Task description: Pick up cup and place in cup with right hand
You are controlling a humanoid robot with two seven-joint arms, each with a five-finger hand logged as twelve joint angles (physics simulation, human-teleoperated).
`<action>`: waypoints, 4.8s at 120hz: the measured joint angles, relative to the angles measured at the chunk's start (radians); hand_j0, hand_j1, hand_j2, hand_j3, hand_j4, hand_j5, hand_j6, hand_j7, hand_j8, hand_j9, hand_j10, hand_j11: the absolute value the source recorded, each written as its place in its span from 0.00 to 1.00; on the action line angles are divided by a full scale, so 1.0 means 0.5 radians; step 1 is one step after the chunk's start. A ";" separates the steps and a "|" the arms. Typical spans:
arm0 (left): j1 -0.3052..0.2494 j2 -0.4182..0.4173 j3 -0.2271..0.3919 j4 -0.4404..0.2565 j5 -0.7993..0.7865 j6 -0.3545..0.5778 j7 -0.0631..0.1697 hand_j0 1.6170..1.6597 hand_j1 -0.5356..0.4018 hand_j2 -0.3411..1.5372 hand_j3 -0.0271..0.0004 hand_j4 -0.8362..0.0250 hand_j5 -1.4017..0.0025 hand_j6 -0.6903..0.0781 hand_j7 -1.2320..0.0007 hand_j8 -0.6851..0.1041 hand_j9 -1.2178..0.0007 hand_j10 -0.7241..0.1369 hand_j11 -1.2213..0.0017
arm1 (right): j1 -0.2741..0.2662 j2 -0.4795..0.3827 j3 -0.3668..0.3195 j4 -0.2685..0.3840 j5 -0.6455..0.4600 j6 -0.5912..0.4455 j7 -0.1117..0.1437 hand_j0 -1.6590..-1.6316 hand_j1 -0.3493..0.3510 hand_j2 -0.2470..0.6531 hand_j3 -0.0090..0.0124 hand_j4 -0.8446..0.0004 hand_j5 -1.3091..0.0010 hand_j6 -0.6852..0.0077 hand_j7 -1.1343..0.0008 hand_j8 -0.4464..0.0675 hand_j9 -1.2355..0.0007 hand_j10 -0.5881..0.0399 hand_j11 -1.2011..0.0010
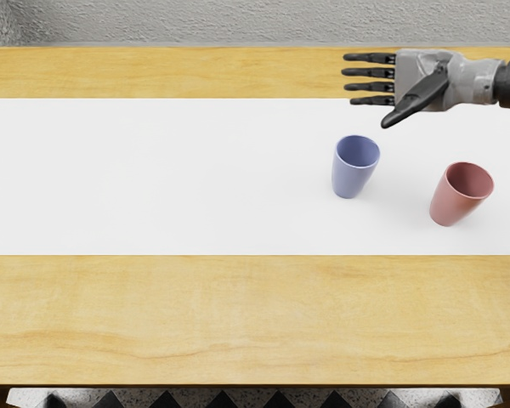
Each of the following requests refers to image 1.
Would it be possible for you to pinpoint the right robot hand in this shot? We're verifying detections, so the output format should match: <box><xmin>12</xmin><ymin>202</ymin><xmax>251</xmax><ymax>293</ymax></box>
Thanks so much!
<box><xmin>342</xmin><ymin>48</ymin><xmax>507</xmax><ymax>130</ymax></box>

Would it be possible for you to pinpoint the lavender blue cup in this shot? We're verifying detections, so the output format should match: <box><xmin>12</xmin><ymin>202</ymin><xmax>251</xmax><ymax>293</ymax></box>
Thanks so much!
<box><xmin>331</xmin><ymin>134</ymin><xmax>381</xmax><ymax>200</ymax></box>

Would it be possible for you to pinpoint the dusty pink cup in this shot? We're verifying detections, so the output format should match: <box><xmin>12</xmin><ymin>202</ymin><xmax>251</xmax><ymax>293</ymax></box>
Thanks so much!
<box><xmin>428</xmin><ymin>161</ymin><xmax>495</xmax><ymax>228</ymax></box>

